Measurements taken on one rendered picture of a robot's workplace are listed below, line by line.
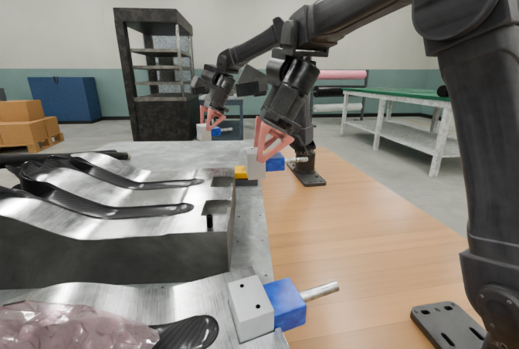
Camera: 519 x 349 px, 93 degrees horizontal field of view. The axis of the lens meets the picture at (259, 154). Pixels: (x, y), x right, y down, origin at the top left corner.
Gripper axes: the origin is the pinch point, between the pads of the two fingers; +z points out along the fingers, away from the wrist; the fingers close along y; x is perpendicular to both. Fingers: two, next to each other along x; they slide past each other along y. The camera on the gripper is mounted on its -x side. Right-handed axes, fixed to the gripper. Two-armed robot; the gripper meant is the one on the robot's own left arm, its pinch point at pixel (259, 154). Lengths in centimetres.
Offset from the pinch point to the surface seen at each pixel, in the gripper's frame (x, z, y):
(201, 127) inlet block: -12.5, 8.2, -38.1
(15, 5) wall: -496, 65, -664
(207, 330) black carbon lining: -3.7, 13.4, 28.1
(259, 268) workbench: 5.1, 14.4, 14.8
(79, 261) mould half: -20.4, 22.6, 14.7
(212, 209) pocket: -4.9, 11.7, 6.9
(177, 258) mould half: -8.0, 16.2, 16.0
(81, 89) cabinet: -292, 165, -601
